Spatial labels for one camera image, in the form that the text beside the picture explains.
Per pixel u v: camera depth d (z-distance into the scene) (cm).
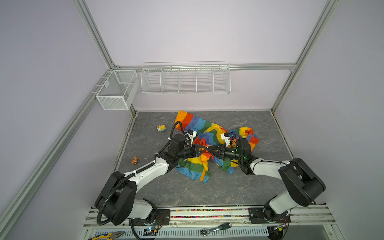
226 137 81
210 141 91
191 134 77
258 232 71
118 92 101
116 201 42
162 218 73
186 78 98
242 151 67
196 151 72
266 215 66
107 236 68
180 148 67
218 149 77
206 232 69
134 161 92
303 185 45
